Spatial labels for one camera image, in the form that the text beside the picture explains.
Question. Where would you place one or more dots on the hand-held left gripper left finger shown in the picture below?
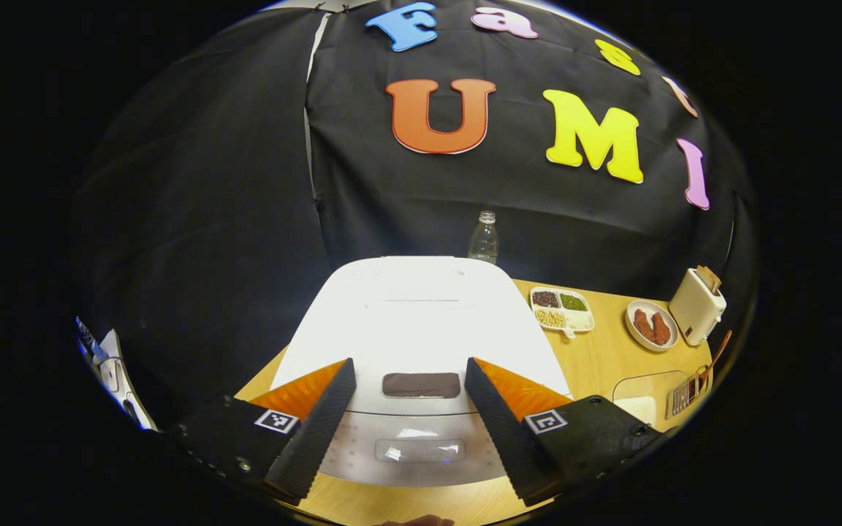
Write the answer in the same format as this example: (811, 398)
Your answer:
(315, 435)

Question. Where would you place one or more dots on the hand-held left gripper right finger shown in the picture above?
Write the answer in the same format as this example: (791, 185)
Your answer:
(505, 435)

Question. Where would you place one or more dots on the clear container of rice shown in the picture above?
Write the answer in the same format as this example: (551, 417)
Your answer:
(636, 409)

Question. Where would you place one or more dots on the white rice cooker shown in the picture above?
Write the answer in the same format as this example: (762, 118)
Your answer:
(421, 321)

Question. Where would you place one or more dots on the brown wooden spoon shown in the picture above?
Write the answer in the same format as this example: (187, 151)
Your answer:
(719, 354)

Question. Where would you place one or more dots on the divided white bean dish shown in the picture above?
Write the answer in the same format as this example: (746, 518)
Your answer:
(563, 314)

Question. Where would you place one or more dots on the white round plate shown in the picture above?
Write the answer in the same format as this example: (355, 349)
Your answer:
(631, 332)

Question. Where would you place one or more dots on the brown meat piece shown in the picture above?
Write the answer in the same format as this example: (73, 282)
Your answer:
(661, 329)
(644, 325)

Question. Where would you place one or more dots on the clear plastic water bottle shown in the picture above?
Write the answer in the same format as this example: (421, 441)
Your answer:
(483, 241)

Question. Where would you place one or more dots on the white power strip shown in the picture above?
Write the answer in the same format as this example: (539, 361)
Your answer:
(125, 387)

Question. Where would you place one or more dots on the white toaster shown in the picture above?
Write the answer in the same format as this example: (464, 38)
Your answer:
(695, 310)

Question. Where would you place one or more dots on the black backdrop cloth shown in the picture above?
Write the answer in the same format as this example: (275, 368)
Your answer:
(209, 219)

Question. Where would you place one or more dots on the bright monitor screen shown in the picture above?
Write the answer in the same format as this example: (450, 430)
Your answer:
(87, 340)

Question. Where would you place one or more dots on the toast slice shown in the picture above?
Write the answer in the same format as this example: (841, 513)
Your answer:
(710, 277)

